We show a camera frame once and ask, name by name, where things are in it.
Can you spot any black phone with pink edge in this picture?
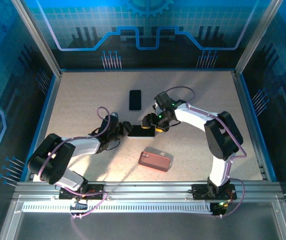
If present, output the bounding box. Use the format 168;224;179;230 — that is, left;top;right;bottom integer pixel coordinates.
129;89;142;111

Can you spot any red phone case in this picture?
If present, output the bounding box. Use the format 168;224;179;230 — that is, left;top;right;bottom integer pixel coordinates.
138;149;171;173

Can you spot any grey metal front tray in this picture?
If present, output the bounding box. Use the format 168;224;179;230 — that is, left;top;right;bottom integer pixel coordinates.
0;194;286;240

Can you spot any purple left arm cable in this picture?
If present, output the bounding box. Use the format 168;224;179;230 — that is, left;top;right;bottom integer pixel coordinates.
39;106;111;182

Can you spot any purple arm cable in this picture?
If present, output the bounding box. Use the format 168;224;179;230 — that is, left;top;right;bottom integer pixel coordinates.
39;106;111;182
164;86;248;180

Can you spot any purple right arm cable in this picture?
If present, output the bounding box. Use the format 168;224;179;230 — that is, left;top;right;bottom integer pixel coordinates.
164;86;248;180

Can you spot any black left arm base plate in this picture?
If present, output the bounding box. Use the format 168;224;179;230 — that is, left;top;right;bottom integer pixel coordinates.
58;183;106;201

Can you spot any aluminium mounting rail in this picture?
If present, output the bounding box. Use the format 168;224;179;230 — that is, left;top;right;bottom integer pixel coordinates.
12;181;283;201

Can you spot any aluminium table side rail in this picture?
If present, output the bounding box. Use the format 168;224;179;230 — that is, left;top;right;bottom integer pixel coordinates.
24;72;63;182
232;70;278;183

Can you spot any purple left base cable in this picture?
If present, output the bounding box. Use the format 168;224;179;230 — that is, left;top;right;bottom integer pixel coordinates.
69;192;108;220

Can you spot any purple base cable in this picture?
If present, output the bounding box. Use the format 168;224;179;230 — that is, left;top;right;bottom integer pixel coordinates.
69;192;108;220
214;178;247;219

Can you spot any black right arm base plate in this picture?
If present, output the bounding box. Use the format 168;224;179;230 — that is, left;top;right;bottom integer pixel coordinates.
191;183;238;201

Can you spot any white slotted cable duct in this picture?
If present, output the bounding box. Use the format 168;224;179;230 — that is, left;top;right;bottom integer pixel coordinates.
21;202;213;214

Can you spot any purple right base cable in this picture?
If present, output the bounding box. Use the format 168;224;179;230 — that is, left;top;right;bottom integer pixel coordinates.
214;178;247;219

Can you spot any aluminium frame post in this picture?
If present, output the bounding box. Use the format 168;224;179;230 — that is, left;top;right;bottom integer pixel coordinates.
11;0;63;77
233;0;285;78

